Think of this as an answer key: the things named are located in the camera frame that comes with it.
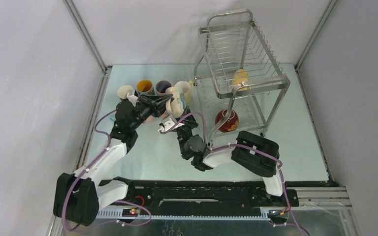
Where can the beige cup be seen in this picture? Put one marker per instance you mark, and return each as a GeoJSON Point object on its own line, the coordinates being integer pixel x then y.
{"type": "Point", "coordinates": [177, 104]}

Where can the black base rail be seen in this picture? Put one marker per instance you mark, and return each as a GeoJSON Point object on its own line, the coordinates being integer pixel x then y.
{"type": "Point", "coordinates": [217, 199]}

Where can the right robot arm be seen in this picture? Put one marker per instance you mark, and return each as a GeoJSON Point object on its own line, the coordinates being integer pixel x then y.
{"type": "Point", "coordinates": [255, 153]}

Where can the aluminium frame post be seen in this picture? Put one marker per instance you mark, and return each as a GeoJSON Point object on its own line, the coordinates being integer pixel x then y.
{"type": "Point", "coordinates": [316, 32]}
{"type": "Point", "coordinates": [80, 24]}

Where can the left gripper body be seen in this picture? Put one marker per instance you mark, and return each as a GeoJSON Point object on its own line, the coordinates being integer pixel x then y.
{"type": "Point", "coordinates": [148, 107]}

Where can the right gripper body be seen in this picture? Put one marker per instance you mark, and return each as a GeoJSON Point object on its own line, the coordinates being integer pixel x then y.
{"type": "Point", "coordinates": [185, 127]}

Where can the aluminium frame post right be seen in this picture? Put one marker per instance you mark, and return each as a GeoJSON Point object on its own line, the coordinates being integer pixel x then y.
{"type": "Point", "coordinates": [316, 32]}

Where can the orange yellow cup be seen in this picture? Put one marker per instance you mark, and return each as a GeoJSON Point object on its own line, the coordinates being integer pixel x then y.
{"type": "Point", "coordinates": [239, 76]}

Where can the pink mug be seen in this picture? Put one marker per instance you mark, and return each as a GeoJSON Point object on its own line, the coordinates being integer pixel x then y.
{"type": "Point", "coordinates": [149, 119]}

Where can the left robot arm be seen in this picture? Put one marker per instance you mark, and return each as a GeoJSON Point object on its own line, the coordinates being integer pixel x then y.
{"type": "Point", "coordinates": [79, 196]}

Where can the aluminium frame post left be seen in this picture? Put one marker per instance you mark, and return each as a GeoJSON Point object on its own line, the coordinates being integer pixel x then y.
{"type": "Point", "coordinates": [80, 24]}

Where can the dark red mug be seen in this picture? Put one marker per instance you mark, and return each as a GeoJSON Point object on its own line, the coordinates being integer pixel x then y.
{"type": "Point", "coordinates": [231, 124]}

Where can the metal dish rack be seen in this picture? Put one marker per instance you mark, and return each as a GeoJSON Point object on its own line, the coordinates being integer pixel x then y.
{"type": "Point", "coordinates": [232, 40]}

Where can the pale pink cup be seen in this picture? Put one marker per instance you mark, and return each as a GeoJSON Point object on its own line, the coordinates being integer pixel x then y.
{"type": "Point", "coordinates": [162, 86]}

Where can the blue patterned mug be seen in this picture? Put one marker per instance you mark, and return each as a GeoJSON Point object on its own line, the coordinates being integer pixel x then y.
{"type": "Point", "coordinates": [145, 87]}

